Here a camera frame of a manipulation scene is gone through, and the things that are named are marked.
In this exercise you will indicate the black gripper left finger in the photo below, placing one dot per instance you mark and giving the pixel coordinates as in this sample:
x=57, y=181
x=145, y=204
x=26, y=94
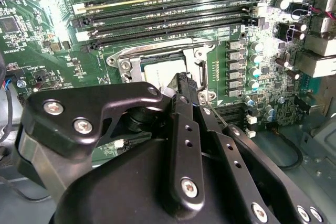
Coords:
x=78, y=108

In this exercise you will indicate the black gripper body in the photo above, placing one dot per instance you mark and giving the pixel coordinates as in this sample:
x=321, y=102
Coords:
x=126, y=187

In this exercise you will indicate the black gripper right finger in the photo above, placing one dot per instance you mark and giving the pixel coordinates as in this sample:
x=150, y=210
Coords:
x=231, y=155

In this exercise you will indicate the metal locking lever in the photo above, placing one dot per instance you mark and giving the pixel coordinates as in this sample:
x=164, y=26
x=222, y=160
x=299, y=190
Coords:
x=216, y=114
x=162, y=49

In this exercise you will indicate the silver CPU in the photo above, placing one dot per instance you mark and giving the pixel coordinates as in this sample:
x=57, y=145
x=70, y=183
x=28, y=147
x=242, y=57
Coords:
x=160, y=73

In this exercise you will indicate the metal socket cover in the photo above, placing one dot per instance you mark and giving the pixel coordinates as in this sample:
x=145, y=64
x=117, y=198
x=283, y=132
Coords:
x=190, y=58

